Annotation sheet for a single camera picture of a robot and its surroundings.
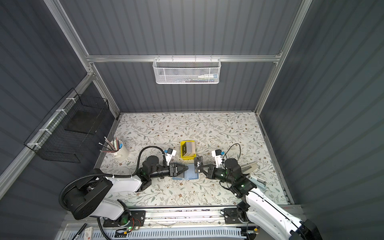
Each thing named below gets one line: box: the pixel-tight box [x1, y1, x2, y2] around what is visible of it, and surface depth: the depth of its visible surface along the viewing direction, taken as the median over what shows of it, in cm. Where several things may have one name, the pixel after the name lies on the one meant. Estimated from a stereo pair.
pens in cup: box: [98, 131, 123, 153], surface depth 93 cm
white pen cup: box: [110, 140, 129, 161], surface depth 90 cm
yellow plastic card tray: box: [180, 140, 197, 160], surface depth 96 cm
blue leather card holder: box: [172, 163, 199, 180], surface depth 88 cm
